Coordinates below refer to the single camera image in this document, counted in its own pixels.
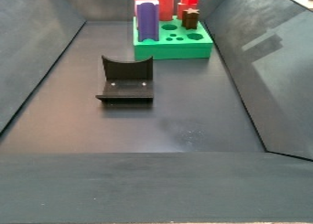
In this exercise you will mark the green shape-sorting board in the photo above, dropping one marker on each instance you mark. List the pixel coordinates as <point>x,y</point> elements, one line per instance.
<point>178,43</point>

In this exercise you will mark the black curved stand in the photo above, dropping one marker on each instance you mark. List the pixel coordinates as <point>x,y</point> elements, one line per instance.
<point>128,80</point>

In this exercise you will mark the purple arch-notched block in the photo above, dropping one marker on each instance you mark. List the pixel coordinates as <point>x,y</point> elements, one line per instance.
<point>147,19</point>

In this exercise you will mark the brown star block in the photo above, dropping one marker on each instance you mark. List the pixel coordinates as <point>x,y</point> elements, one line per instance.
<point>190,16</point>

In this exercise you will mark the short red rounded block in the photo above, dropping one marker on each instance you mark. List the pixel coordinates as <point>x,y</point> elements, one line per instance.
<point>183,7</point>

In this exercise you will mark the red cylinder block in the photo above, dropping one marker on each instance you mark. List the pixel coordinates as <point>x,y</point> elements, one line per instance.
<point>165,10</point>

